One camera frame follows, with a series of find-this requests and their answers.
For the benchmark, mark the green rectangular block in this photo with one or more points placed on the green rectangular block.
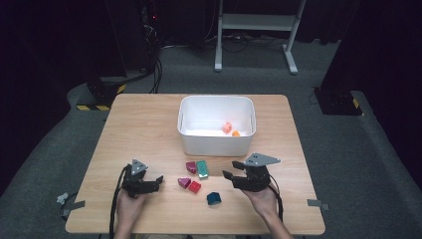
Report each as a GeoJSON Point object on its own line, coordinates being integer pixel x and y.
{"type": "Point", "coordinates": [202, 168]}

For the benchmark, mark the person's left hand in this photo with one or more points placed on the person's left hand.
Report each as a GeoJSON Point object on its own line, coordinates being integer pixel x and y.
{"type": "Point", "coordinates": [127, 210]}

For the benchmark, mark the person's right hand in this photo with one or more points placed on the person's right hand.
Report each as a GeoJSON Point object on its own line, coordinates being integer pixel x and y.
{"type": "Point", "coordinates": [263, 202]}

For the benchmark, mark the yellow black hazard tape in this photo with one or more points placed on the yellow black hazard tape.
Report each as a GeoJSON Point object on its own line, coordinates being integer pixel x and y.
{"type": "Point", "coordinates": [93, 107]}

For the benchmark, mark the magenta wedge block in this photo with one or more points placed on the magenta wedge block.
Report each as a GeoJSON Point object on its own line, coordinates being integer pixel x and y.
{"type": "Point", "coordinates": [184, 182]}

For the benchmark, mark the black stand base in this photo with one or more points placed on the black stand base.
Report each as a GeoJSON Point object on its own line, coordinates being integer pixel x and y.
{"type": "Point", "coordinates": [103, 91]}
{"type": "Point", "coordinates": [336, 101]}

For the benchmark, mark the red block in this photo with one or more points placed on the red block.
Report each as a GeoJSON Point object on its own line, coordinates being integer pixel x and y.
{"type": "Point", "coordinates": [194, 187]}

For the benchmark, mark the dark curtain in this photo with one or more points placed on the dark curtain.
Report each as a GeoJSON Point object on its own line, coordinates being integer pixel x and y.
{"type": "Point", "coordinates": [40, 66]}
{"type": "Point", "coordinates": [381, 49]}

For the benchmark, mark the white metal stand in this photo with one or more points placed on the white metal stand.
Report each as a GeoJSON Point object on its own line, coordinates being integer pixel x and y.
{"type": "Point", "coordinates": [258, 22]}

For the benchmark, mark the white plastic box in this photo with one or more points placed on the white plastic box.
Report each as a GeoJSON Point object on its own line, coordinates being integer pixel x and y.
{"type": "Point", "coordinates": [215, 146]}

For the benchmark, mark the dark maroon block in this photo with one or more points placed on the dark maroon block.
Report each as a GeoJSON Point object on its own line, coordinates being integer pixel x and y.
{"type": "Point", "coordinates": [191, 167]}

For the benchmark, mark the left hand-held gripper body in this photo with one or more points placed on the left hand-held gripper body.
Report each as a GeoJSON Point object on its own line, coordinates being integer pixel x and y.
{"type": "Point", "coordinates": [134, 182]}

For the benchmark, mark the grey tape strip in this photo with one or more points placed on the grey tape strip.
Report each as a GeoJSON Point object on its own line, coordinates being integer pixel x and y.
{"type": "Point", "coordinates": [317, 204]}
{"type": "Point", "coordinates": [74, 205]}

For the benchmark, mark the dark blue block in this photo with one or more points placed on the dark blue block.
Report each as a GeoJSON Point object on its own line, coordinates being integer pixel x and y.
{"type": "Point", "coordinates": [214, 198]}

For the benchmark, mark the orange block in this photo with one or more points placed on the orange block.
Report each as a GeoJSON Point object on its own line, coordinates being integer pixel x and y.
{"type": "Point", "coordinates": [236, 133]}

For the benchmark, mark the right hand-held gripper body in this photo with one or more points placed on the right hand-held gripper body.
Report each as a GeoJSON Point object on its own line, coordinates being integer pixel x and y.
{"type": "Point", "coordinates": [253, 179]}

